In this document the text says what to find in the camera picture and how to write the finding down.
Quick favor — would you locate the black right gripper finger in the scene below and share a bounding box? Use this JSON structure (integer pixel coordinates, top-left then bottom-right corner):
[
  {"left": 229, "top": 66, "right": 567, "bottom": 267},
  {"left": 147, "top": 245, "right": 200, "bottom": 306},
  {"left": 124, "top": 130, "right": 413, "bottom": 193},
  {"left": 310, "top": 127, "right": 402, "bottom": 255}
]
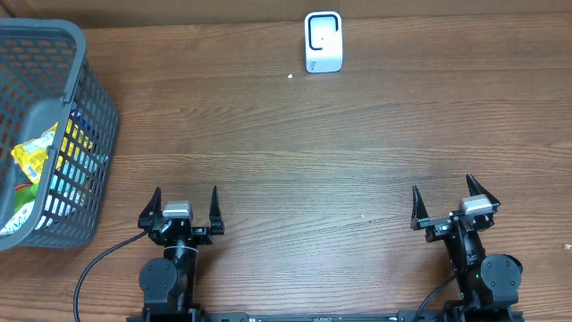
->
[
  {"left": 466, "top": 173, "right": 501, "bottom": 210},
  {"left": 410, "top": 185, "right": 430, "bottom": 231}
]

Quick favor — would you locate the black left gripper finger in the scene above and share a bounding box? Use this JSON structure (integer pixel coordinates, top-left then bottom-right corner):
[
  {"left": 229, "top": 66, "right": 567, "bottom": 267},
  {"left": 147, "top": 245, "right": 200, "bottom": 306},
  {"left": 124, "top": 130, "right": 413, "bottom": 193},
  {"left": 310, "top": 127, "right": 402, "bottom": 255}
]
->
[
  {"left": 138, "top": 187, "right": 161, "bottom": 231},
  {"left": 209, "top": 186, "right": 225, "bottom": 235}
]

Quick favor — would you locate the green snack packet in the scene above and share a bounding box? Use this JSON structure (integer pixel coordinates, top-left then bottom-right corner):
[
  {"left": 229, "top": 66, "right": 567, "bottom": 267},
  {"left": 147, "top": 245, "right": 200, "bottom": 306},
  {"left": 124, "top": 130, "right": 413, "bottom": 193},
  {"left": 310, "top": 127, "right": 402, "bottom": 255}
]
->
[{"left": 14, "top": 183, "right": 38, "bottom": 215}]

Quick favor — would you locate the yellow snack packet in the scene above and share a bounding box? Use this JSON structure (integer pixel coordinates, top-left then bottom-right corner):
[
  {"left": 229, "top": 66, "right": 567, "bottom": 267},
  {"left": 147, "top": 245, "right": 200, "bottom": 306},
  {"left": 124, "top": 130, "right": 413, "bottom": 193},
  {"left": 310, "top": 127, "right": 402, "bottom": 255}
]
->
[{"left": 10, "top": 120, "right": 95, "bottom": 184}]

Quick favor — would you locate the teal tissue packet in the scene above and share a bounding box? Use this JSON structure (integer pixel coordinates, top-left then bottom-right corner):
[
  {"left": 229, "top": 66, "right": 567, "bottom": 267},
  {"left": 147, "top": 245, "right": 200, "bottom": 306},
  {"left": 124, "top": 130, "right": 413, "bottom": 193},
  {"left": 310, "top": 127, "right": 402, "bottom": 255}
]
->
[{"left": 45, "top": 153, "right": 108, "bottom": 216}]

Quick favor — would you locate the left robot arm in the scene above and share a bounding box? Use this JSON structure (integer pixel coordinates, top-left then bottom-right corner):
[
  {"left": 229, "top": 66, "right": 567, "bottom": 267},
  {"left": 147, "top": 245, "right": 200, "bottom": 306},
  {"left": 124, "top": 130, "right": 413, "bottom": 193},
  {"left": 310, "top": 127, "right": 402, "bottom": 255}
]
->
[{"left": 138, "top": 188, "right": 225, "bottom": 317}]

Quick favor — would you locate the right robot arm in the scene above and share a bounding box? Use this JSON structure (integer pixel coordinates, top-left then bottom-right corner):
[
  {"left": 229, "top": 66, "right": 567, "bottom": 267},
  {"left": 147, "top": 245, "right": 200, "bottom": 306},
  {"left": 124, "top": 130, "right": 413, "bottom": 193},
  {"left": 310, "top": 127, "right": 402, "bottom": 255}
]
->
[{"left": 410, "top": 174, "right": 524, "bottom": 311}]

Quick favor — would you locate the white barcode scanner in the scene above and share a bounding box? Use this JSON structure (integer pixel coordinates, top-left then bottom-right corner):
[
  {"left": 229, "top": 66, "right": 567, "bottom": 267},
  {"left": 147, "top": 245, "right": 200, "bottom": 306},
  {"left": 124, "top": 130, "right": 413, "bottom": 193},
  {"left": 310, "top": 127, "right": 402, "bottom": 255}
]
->
[{"left": 304, "top": 11, "right": 343, "bottom": 73}]

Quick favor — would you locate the grey plastic mesh basket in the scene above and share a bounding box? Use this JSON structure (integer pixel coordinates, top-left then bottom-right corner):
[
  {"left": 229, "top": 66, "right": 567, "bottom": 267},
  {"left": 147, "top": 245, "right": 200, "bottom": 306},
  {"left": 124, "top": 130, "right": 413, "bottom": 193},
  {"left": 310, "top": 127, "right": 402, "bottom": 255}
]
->
[{"left": 1, "top": 18, "right": 120, "bottom": 250}]

